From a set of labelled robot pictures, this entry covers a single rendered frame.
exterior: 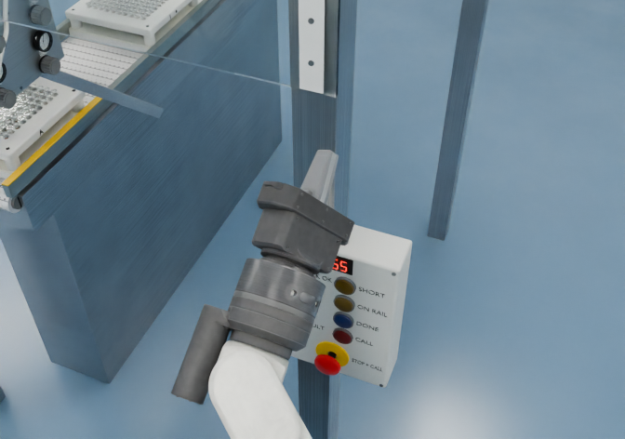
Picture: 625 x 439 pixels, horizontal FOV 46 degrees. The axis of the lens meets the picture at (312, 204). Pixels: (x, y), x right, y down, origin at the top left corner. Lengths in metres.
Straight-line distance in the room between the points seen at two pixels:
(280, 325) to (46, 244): 1.15
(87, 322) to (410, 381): 0.89
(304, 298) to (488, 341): 1.56
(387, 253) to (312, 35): 0.30
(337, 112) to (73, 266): 1.08
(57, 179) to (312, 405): 0.70
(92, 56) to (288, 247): 1.25
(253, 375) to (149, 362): 1.51
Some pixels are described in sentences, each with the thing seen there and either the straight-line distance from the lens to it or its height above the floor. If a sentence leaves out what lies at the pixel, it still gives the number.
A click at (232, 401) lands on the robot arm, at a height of 1.17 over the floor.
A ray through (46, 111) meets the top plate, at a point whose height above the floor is 0.89.
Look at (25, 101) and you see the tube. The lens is 1.63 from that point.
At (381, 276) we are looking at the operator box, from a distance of 0.94.
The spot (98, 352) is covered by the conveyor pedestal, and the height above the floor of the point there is 0.15.
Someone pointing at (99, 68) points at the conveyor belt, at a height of 0.81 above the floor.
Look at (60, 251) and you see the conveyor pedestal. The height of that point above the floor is 0.53.
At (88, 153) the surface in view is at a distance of 1.68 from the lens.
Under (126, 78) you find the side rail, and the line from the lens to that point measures 1.74.
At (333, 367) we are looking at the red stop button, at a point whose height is 0.88.
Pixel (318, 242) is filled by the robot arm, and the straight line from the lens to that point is 0.77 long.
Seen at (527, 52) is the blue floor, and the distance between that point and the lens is 3.56.
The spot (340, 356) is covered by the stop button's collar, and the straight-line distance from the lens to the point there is 1.10.
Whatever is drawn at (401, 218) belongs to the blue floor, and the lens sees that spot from 2.57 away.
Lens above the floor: 1.77
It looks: 43 degrees down
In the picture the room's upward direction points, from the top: straight up
